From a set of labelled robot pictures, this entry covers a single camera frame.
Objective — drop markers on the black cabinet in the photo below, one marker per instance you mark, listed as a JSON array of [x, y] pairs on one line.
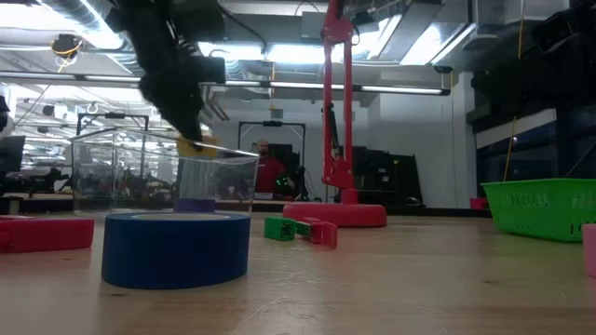
[[386, 177]]

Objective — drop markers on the green mini stapler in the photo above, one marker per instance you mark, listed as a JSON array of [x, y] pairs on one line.
[[279, 228]]

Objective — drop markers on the pink tape roll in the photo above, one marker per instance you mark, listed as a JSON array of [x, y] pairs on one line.
[[589, 251]]

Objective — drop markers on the small red box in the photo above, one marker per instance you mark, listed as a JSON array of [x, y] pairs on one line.
[[478, 203]]

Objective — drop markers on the red mini stapler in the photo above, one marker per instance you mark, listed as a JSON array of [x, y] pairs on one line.
[[323, 232], [46, 235]]

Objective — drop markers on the clear plastic container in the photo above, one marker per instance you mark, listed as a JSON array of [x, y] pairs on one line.
[[116, 186]]

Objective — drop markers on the blue tape roll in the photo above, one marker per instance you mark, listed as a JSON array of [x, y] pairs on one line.
[[177, 251], [194, 205]]

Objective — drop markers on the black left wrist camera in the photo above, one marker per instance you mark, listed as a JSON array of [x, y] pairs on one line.
[[214, 70]]

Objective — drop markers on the dark monitor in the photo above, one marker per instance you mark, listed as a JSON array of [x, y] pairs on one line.
[[11, 153]]

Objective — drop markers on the green plastic basket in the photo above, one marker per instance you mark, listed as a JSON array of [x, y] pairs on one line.
[[540, 209]]

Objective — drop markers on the long ceiling light bar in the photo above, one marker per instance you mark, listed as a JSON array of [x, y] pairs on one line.
[[400, 89]]

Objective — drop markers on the red desk lamp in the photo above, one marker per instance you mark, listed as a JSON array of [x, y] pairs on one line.
[[335, 215]]

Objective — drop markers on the person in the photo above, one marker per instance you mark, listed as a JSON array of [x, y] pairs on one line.
[[270, 172]]

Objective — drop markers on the black metal table frame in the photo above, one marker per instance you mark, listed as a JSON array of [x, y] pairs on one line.
[[419, 211]]

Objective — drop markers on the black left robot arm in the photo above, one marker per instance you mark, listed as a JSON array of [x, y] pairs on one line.
[[153, 23]]

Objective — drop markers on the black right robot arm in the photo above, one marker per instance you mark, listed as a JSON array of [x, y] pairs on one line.
[[568, 42]]

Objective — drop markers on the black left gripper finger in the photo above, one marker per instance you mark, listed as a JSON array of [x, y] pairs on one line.
[[179, 114], [198, 111]]

